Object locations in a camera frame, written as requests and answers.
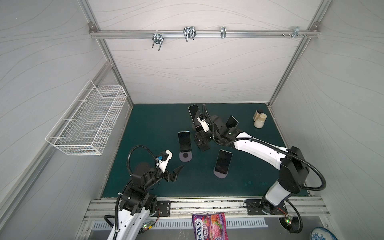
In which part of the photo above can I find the aluminium top crossbar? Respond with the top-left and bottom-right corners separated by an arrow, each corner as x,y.
90,29 -> 321,39

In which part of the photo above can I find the grey round stand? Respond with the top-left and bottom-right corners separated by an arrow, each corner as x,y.
179,152 -> 193,163
214,167 -> 229,179

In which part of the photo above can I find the blue white ceramic plate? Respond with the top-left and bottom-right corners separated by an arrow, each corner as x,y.
310,227 -> 338,240

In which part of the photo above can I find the black phone purple edge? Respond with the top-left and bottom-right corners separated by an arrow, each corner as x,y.
225,116 -> 239,129

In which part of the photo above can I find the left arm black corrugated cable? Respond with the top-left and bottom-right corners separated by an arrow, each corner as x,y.
103,145 -> 160,229

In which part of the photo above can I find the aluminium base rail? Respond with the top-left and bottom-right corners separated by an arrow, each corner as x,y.
84,196 -> 331,221

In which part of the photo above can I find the black phone back centre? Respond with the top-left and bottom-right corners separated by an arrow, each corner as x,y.
188,104 -> 201,125

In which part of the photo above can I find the black phone front centre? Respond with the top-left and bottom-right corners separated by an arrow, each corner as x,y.
214,150 -> 233,175

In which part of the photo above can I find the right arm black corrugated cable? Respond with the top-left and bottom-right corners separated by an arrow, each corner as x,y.
202,104 -> 327,192

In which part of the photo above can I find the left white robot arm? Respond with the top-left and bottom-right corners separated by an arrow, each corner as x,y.
108,163 -> 184,240

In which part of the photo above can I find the black phone light blue edge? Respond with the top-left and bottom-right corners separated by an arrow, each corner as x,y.
178,131 -> 192,153

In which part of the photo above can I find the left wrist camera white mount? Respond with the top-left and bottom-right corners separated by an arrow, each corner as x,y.
156,150 -> 173,173

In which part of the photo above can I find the white salt shaker beige cap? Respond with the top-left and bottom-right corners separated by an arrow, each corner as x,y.
254,113 -> 267,129

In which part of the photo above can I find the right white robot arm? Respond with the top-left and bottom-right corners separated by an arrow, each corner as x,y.
193,114 -> 310,215

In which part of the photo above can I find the grey round stand front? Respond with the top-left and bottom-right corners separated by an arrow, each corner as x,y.
214,167 -> 229,179

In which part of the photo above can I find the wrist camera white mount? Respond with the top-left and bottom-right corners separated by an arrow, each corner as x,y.
156,150 -> 173,173
198,117 -> 210,133

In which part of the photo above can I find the grey round stand left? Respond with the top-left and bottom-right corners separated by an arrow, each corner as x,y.
179,152 -> 193,163

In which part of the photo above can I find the metal U-bolt clamp left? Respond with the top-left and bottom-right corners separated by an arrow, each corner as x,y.
152,33 -> 164,51

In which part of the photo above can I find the metal u-bolt clamp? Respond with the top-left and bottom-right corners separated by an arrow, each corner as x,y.
152,33 -> 164,51
183,26 -> 197,42

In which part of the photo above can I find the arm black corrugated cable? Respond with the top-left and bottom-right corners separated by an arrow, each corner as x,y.
103,145 -> 160,229
202,104 -> 327,192

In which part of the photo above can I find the white wire basket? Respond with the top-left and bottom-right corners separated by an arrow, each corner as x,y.
45,80 -> 128,156

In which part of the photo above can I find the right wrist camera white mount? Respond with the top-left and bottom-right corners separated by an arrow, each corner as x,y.
198,117 -> 210,133

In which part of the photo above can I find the metal U-bolt clamp middle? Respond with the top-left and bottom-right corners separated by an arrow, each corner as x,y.
183,26 -> 197,42

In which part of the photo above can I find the metal clamp small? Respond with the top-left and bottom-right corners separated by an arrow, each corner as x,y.
221,27 -> 227,39

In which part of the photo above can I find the metal bracket right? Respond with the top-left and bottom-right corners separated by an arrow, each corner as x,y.
282,27 -> 309,39

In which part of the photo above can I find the pink Fox's candy bag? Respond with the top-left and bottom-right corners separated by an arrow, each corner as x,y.
192,213 -> 229,240

